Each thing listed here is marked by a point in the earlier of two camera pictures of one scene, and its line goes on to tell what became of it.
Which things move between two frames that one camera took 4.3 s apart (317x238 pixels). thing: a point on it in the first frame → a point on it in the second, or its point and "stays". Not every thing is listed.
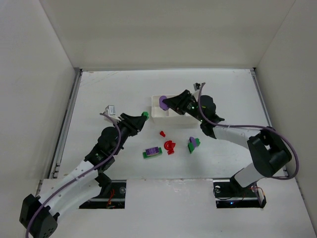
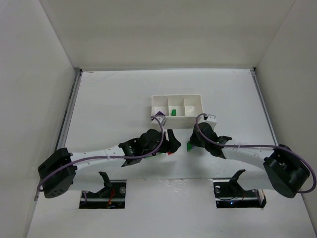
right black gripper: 184,102 → 195,137
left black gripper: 130,124 → 170,141
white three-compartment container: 170,117 stays
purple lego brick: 163,105 → 160,114
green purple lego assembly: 193,143 stays
